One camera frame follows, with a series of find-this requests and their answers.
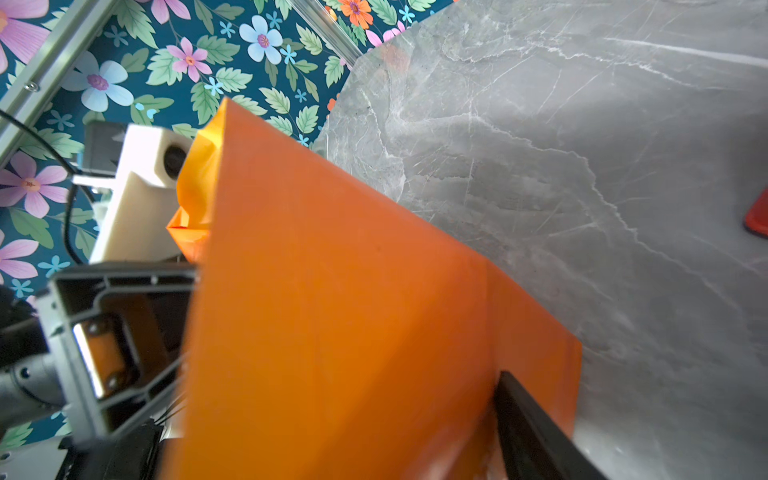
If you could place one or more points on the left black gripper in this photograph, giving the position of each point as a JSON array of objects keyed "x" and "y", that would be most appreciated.
[{"x": 115, "y": 332}]

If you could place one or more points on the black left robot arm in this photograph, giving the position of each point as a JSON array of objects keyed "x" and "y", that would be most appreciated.
[{"x": 30, "y": 390}]

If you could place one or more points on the red tape dispenser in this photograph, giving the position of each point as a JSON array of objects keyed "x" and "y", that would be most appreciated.
[{"x": 756, "y": 218}]

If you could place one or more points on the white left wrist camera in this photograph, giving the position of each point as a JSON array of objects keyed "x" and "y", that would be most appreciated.
[{"x": 143, "y": 198}]

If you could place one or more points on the yellow wrapping paper sheet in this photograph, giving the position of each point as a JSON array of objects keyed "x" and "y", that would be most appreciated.
[{"x": 336, "y": 335}]

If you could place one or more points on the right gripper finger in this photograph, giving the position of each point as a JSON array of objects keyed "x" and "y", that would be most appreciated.
[{"x": 532, "y": 445}]

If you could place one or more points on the aluminium frame strut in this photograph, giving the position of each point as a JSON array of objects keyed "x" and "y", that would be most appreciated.
[{"x": 37, "y": 83}]

